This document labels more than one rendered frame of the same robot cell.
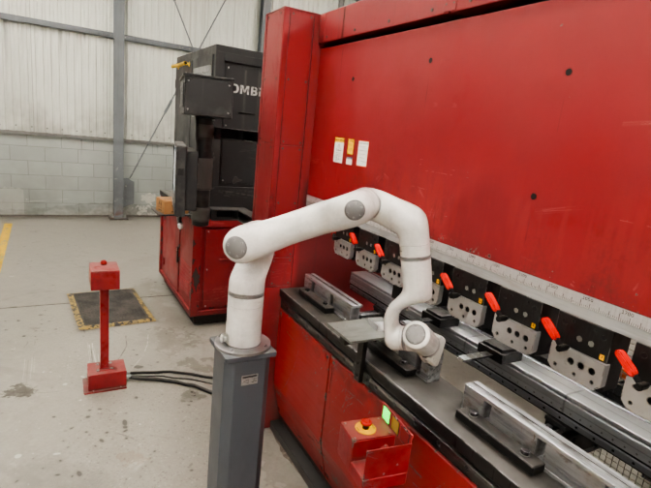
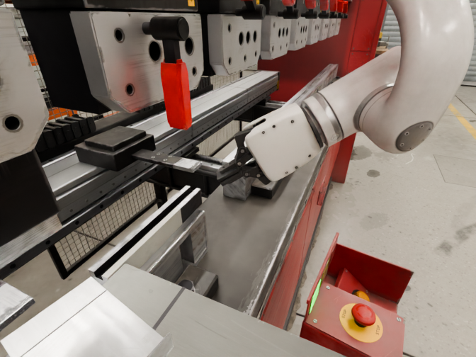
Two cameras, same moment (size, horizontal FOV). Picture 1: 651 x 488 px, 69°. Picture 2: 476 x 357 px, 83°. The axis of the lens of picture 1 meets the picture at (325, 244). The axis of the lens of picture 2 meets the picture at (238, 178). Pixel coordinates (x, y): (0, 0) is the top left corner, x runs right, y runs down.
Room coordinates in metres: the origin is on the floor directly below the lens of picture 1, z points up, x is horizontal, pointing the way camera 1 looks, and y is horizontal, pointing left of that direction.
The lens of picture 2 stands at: (1.78, -0.10, 1.25)
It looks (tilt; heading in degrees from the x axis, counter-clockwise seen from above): 31 degrees down; 234
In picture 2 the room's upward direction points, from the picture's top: straight up
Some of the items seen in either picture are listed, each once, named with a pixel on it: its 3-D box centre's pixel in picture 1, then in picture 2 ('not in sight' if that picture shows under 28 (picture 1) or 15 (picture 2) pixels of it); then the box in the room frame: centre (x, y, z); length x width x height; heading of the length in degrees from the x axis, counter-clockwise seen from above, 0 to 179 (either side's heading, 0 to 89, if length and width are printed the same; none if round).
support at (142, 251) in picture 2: not in sight; (149, 245); (1.72, -0.38, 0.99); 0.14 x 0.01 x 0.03; 30
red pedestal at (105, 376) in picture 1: (104, 324); not in sight; (2.80, 1.34, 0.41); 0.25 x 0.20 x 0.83; 120
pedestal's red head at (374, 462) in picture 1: (373, 443); (356, 309); (1.40, -0.23, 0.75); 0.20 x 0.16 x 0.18; 22
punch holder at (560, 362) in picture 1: (587, 348); (288, 14); (1.17, -0.71, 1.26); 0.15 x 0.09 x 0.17; 30
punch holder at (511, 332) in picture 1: (524, 319); (263, 13); (1.34, -0.61, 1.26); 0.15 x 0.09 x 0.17; 30
